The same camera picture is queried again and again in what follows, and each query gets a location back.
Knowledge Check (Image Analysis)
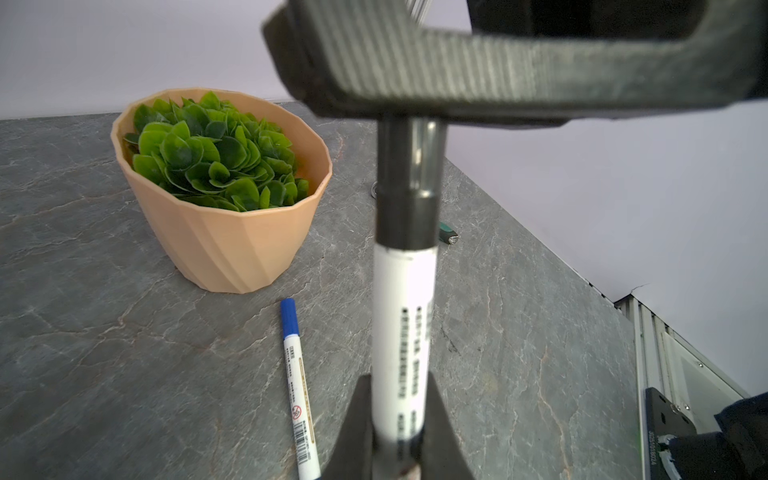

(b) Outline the black pen cap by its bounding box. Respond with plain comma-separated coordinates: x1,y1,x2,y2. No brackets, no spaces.
375,117,447,251

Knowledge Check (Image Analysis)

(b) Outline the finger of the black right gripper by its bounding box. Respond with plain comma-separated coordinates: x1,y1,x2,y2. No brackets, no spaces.
262,1,767,126

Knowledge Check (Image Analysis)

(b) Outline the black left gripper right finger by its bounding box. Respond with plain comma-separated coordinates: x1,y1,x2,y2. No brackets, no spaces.
419,373,474,480

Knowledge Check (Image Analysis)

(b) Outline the green artificial plant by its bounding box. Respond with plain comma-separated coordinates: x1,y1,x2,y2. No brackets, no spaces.
123,91,310,212

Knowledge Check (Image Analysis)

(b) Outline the pink faceted plant pot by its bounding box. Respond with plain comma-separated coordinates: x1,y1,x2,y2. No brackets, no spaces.
111,88,332,293

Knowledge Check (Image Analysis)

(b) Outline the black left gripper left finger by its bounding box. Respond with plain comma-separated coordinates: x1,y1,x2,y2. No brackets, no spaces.
322,374,374,480

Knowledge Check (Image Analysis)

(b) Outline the aluminium frame rail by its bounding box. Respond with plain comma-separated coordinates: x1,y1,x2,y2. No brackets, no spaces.
616,295,748,479

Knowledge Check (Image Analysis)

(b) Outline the white marker blue cap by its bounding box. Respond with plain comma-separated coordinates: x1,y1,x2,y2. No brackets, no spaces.
280,298,322,480

